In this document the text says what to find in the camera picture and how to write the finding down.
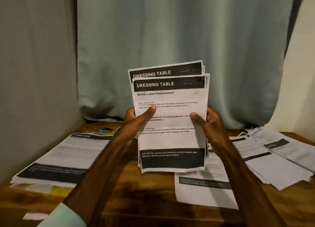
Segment pale green curtain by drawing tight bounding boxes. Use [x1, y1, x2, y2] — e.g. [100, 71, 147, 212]
[76, 0, 307, 130]

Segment person's right forearm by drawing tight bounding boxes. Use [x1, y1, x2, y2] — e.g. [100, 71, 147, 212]
[214, 143, 288, 227]

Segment person's left hand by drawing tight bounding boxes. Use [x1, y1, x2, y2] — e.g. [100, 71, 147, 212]
[114, 104, 157, 146]

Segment white paper tag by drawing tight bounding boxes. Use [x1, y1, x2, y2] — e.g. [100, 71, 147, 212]
[22, 212, 50, 221]

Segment person's left forearm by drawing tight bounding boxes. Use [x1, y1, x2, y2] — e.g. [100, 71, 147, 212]
[38, 136, 138, 227]

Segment person's right hand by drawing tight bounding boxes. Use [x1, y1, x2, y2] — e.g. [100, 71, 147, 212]
[189, 107, 229, 153]

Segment yellow patterned folder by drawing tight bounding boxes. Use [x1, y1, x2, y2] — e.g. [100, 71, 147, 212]
[9, 181, 75, 196]

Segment printed papers pile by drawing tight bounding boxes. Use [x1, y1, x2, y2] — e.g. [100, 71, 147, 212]
[207, 126, 315, 191]

